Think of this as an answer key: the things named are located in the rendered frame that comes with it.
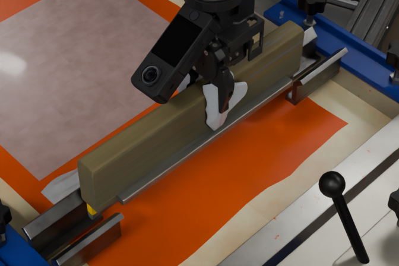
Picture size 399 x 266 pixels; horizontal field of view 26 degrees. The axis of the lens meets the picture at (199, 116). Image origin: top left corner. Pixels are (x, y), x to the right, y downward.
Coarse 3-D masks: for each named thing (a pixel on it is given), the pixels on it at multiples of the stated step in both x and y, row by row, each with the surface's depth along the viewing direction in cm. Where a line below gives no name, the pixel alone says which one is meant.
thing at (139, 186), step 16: (288, 80) 116; (256, 96) 113; (272, 96) 114; (240, 112) 111; (224, 128) 110; (192, 144) 108; (208, 144) 109; (176, 160) 106; (144, 176) 104; (160, 176) 104; (128, 192) 102
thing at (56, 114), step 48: (0, 48) 132; (48, 48) 132; (0, 96) 125; (48, 96) 125; (96, 96) 125; (0, 144) 118; (48, 144) 118; (96, 144) 118; (144, 192) 113; (192, 192) 113; (144, 240) 108; (192, 240) 108
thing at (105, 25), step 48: (0, 0) 140; (48, 0) 140; (96, 0) 140; (144, 0) 140; (96, 48) 132; (144, 48) 132; (144, 96) 125; (240, 144) 118; (288, 144) 118; (240, 192) 113
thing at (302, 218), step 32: (256, 0) 134; (384, 96) 120; (384, 128) 116; (352, 160) 112; (384, 160) 112; (320, 192) 108; (352, 192) 110; (288, 224) 105; (320, 224) 108; (256, 256) 102
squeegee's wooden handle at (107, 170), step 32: (288, 32) 112; (256, 64) 109; (288, 64) 115; (192, 96) 104; (128, 128) 101; (160, 128) 101; (192, 128) 106; (96, 160) 97; (128, 160) 100; (160, 160) 105; (96, 192) 99
